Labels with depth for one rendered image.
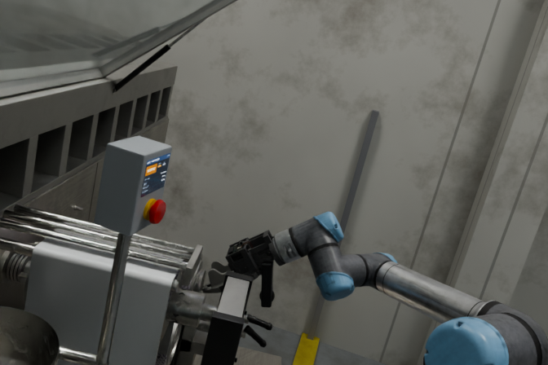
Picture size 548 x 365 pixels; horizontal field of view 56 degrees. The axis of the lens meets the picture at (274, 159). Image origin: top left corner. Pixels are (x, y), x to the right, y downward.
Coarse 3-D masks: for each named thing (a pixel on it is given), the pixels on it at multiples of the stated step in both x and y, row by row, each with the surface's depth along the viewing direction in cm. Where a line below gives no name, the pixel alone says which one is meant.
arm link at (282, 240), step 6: (288, 228) 123; (276, 234) 122; (282, 234) 121; (288, 234) 120; (276, 240) 120; (282, 240) 120; (288, 240) 119; (276, 246) 120; (282, 246) 119; (288, 246) 119; (282, 252) 119; (288, 252) 118; (294, 252) 119; (282, 258) 120; (288, 258) 120; (294, 258) 120
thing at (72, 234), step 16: (16, 208) 95; (32, 208) 96; (0, 224) 89; (16, 224) 89; (32, 224) 92; (48, 224) 92; (64, 224) 92; (80, 224) 95; (48, 240) 90; (64, 240) 89; (80, 240) 89; (96, 240) 94; (112, 240) 92; (144, 240) 95; (160, 240) 96; (96, 256) 88; (112, 256) 90; (128, 256) 89; (144, 256) 89; (160, 256) 94; (176, 256) 92; (192, 256) 92; (176, 272) 89; (192, 272) 90
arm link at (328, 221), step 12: (324, 216) 119; (300, 228) 120; (312, 228) 118; (324, 228) 118; (336, 228) 117; (300, 240) 118; (312, 240) 117; (324, 240) 116; (336, 240) 118; (300, 252) 119
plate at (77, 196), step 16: (160, 128) 196; (80, 176) 125; (96, 176) 137; (48, 192) 109; (64, 192) 118; (80, 192) 128; (96, 192) 140; (48, 208) 111; (64, 208) 120; (80, 208) 126; (32, 240) 107; (0, 256) 95; (0, 288) 98; (16, 288) 105; (0, 304) 100; (16, 304) 107
